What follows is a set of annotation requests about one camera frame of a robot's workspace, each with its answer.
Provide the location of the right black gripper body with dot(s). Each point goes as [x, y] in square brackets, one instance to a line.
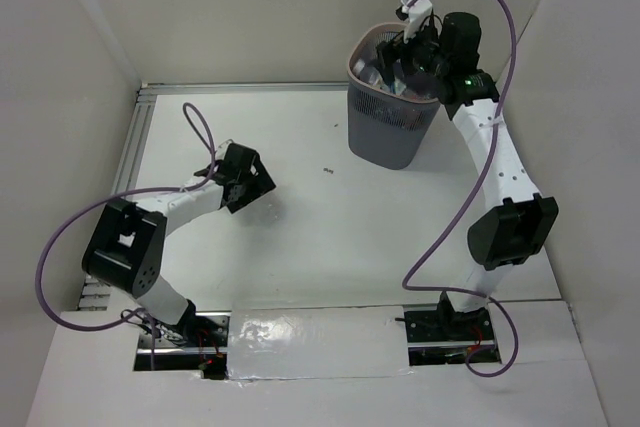
[423, 53]

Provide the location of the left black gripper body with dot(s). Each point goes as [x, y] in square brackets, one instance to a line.
[251, 185]

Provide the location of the green blue label bottle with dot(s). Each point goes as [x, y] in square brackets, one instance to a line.
[369, 74]

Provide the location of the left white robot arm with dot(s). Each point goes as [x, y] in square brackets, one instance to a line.
[127, 245]

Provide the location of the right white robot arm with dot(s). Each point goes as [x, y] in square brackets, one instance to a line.
[517, 217]

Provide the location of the grey mesh waste bin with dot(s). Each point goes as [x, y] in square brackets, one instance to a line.
[383, 128]

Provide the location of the shiny tape sheet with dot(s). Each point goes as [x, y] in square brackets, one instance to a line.
[317, 343]

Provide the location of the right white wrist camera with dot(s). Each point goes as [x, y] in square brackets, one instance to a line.
[413, 13]

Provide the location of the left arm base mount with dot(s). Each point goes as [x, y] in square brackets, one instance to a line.
[206, 355]

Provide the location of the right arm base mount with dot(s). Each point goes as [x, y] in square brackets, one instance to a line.
[431, 342]

